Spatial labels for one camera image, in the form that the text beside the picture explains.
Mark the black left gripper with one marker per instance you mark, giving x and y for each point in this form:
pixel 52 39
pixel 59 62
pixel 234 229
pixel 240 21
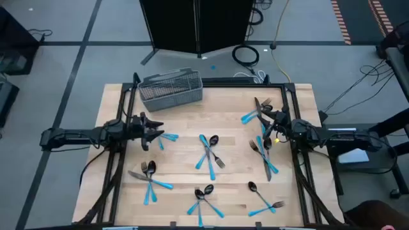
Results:
pixel 142 131

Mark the person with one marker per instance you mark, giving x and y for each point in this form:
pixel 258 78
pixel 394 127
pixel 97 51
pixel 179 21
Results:
pixel 377 217

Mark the black side table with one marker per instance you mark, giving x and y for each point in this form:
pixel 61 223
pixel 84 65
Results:
pixel 383 159

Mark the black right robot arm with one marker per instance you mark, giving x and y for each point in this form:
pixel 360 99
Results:
pixel 345 139

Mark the pink object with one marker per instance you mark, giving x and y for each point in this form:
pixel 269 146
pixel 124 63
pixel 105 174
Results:
pixel 388 228

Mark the black power strip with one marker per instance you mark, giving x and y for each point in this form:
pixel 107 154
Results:
pixel 230 80

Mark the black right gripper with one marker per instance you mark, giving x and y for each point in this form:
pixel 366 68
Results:
pixel 282 123

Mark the black equipment case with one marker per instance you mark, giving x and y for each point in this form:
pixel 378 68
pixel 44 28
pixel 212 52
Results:
pixel 6 102

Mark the white paper sheet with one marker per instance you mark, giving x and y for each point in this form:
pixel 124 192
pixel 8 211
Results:
pixel 354 156

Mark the black equipment cabinet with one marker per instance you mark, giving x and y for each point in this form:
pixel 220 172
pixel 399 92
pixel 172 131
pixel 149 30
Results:
pixel 16 38

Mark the grey workbench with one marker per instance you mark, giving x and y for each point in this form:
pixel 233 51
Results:
pixel 397 70

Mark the black folding partition screen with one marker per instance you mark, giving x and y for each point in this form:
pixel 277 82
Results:
pixel 179 25

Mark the black metal table frame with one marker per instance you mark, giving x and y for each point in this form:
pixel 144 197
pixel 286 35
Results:
pixel 239 85

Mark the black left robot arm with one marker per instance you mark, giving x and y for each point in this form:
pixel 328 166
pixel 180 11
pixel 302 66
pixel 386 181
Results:
pixel 73 137

